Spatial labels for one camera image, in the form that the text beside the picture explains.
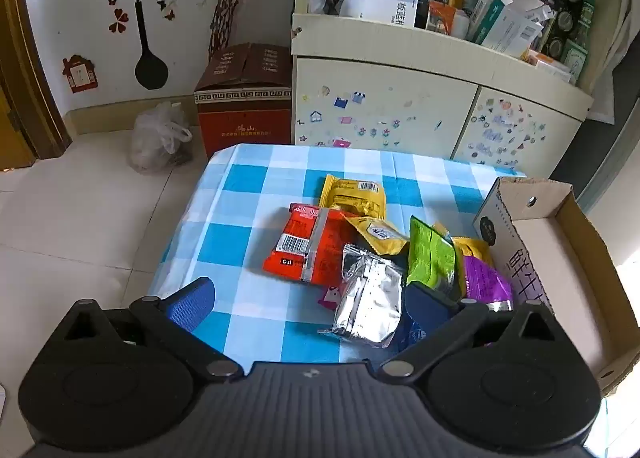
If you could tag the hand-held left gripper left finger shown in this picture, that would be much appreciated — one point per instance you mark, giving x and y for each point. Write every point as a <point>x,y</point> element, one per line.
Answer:
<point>192,303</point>

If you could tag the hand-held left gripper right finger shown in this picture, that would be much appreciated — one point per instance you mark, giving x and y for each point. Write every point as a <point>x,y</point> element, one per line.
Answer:
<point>425,305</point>

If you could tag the blue snack packet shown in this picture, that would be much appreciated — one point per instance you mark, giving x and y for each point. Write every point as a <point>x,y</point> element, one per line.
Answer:
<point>407,339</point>

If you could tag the green snack packet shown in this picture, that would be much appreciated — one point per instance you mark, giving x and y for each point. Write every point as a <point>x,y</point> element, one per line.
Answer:
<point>430,258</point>

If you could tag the silver foil snack packet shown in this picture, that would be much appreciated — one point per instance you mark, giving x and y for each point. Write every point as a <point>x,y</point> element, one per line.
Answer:
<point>367,298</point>

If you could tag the purple snack packet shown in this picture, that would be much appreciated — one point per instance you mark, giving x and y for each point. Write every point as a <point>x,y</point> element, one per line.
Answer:
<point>485,283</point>

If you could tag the yellow snack packet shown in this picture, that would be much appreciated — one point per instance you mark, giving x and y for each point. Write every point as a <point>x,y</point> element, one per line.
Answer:
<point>475,248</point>
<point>350,193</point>
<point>380,233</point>

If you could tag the pink snack packet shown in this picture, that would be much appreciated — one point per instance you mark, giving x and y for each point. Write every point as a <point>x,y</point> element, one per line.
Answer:
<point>330,298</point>

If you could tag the red snack packet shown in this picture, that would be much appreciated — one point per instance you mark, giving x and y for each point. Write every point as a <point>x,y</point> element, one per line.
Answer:
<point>300,243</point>

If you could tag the cardboard box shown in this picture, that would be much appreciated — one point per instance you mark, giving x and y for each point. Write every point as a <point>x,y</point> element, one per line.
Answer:
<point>560,263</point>

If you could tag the blue checked tablecloth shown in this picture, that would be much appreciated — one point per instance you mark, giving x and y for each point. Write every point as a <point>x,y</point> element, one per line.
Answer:
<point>260,188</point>

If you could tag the red-brown cardboard carton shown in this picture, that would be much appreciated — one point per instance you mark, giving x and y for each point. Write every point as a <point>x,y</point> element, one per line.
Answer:
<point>240,108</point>

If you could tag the cream cabinet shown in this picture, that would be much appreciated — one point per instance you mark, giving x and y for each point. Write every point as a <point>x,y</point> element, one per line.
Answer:
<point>400,88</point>

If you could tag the yellow wooden door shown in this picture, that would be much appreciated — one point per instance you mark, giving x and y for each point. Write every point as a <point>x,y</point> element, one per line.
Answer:
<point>12,148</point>

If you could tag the orange box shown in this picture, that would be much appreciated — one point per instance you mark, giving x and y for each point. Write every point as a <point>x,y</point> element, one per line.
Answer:
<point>441,17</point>

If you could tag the white green medicine box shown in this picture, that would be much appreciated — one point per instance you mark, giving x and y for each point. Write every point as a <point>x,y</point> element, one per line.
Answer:
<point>505,20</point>

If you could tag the white curtain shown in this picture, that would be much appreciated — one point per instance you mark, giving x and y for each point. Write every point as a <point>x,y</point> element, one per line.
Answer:
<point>617,38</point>

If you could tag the black pack of round dials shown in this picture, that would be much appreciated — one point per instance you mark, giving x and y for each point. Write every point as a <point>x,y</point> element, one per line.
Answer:
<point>567,8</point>

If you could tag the red house switch decal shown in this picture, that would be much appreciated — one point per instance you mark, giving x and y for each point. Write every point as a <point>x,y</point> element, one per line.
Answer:
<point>80,73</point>

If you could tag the red flower wall decal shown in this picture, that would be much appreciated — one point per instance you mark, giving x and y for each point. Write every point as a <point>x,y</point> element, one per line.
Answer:
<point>118,20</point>

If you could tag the butterfly wall decals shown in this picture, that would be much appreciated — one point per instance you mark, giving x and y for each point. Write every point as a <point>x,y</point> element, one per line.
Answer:
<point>167,8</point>

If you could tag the wooden door frame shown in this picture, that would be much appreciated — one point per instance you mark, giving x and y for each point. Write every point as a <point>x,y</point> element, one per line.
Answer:
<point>25,38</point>

